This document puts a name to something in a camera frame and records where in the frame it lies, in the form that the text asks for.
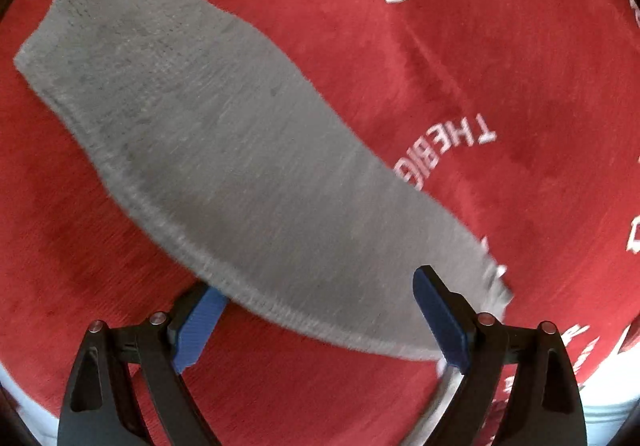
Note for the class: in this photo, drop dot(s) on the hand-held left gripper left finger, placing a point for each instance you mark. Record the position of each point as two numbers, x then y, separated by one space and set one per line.
197 326

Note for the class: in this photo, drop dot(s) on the red printed blanket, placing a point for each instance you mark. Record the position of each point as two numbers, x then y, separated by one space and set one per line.
500 76

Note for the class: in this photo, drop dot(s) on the grey knit sock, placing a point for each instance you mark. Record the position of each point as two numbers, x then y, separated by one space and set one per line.
240 166

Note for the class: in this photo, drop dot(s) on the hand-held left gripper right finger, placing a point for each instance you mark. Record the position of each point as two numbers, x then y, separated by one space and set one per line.
442 321

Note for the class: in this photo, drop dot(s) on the white sheet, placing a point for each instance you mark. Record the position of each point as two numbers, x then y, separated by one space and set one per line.
602 401

